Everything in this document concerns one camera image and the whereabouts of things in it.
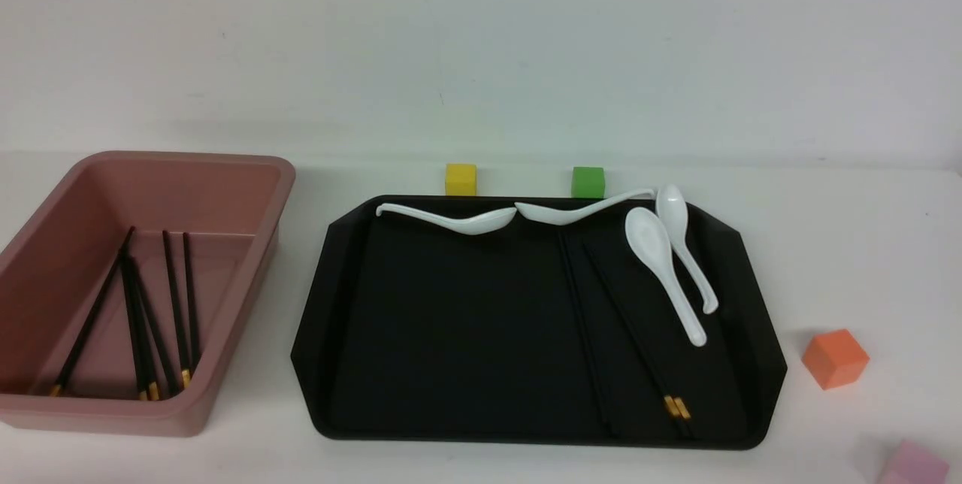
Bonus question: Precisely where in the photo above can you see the yellow cube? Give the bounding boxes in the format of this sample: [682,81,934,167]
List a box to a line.
[444,163,477,196]

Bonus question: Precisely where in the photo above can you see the pink plastic bin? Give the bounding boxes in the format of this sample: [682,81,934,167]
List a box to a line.
[1,151,295,437]

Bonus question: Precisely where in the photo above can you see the black plastic tray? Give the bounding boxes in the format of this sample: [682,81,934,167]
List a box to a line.
[291,195,787,450]

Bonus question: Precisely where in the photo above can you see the white spoon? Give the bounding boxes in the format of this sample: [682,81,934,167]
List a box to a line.
[375,203,518,235]
[515,187,657,226]
[655,183,719,315]
[625,207,707,347]

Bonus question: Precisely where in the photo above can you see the white spoon front right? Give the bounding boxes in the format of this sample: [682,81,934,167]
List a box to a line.
[625,207,707,347]

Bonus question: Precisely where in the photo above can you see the white spoon far right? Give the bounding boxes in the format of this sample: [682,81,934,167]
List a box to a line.
[655,183,719,315]

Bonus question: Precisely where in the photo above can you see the orange cube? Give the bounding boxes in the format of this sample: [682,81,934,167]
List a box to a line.
[801,328,870,389]

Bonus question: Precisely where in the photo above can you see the green cube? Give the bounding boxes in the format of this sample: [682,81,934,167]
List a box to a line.
[570,166,606,199]

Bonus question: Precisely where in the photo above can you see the pink cube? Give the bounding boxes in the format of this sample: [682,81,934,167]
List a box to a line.
[876,440,951,483]

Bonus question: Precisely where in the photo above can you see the white spoon centre top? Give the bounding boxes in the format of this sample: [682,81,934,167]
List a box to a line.
[515,187,657,226]

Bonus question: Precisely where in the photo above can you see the white spoon far left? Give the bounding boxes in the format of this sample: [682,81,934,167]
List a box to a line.
[375,203,518,235]

